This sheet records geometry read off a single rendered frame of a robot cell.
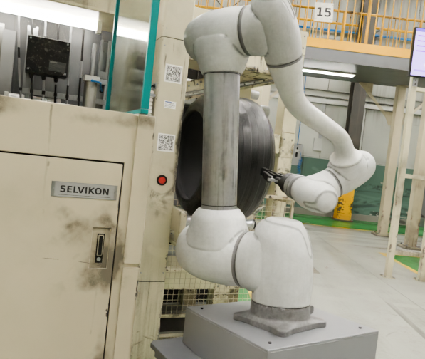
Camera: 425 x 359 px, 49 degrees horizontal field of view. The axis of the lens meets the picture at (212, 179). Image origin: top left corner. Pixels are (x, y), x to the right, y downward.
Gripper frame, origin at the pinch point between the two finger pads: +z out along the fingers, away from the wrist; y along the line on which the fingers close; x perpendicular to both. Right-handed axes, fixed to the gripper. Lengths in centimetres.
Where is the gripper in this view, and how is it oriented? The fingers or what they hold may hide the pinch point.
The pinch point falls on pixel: (266, 172)
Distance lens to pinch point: 181.2
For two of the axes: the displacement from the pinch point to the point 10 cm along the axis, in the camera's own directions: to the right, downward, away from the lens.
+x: -1.7, 9.7, 1.8
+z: -3.6, -2.3, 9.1
